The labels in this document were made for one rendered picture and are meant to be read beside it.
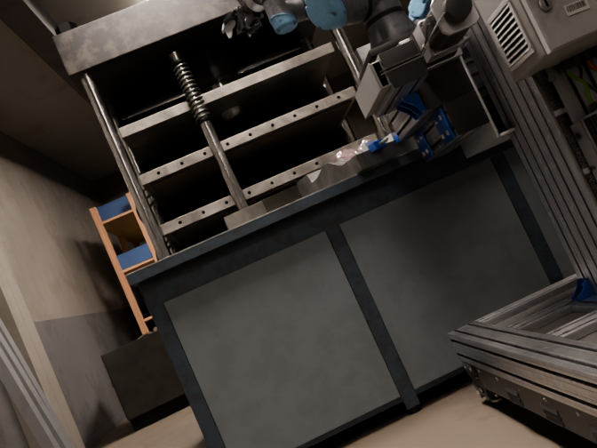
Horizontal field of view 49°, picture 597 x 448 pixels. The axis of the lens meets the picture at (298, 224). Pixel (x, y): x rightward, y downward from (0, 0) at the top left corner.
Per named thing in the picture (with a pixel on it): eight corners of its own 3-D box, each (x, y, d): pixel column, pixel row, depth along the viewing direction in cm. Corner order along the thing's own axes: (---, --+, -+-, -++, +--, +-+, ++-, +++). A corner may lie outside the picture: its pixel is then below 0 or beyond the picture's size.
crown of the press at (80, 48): (362, 41, 306) (308, -74, 311) (99, 148, 291) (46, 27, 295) (337, 96, 390) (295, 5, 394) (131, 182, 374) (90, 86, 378)
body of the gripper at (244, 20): (235, 36, 221) (249, 17, 211) (228, 13, 222) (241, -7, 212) (256, 35, 225) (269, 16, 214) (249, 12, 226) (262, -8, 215)
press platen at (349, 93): (357, 94, 314) (353, 85, 314) (142, 185, 300) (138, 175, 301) (336, 133, 387) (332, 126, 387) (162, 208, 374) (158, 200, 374)
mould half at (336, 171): (423, 146, 225) (409, 117, 226) (362, 170, 215) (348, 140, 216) (360, 187, 271) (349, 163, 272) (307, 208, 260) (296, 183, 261)
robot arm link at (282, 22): (311, 19, 204) (297, -12, 205) (282, 25, 198) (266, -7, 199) (300, 32, 211) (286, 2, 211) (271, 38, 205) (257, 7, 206)
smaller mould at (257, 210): (269, 218, 235) (261, 200, 235) (231, 235, 233) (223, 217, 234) (267, 224, 255) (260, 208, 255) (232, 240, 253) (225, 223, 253)
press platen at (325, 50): (335, 51, 318) (330, 41, 319) (122, 138, 305) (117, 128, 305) (319, 95, 388) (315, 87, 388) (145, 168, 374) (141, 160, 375)
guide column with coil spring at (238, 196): (294, 307, 295) (179, 50, 304) (283, 312, 294) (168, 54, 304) (293, 307, 300) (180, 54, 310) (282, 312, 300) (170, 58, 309)
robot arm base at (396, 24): (428, 28, 178) (413, -4, 179) (378, 49, 177) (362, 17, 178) (417, 47, 193) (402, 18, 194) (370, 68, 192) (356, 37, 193)
